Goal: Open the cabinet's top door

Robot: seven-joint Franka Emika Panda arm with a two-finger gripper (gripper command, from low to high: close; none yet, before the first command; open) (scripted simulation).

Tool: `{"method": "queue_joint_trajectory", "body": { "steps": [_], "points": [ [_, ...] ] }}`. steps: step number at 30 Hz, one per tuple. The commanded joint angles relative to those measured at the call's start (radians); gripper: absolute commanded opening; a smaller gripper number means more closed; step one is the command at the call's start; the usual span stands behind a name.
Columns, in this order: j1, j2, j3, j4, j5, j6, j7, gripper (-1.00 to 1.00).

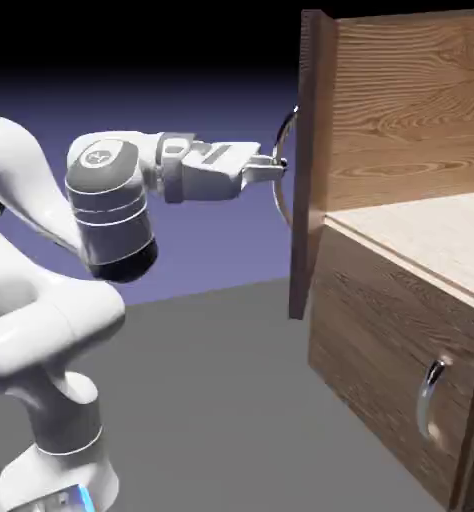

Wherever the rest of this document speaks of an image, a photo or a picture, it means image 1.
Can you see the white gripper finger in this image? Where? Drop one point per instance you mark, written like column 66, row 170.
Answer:
column 263, row 160
column 263, row 174

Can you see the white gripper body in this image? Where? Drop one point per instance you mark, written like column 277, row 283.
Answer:
column 217, row 172

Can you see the tall wooden cabinet door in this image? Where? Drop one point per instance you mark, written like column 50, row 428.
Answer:
column 307, row 160

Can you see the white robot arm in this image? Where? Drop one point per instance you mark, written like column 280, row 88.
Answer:
column 41, row 312

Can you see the light wood cabinet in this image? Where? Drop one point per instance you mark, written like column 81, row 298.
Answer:
column 413, row 120

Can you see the wide wooden cabinet door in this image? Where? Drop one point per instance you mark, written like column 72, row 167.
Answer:
column 385, row 344

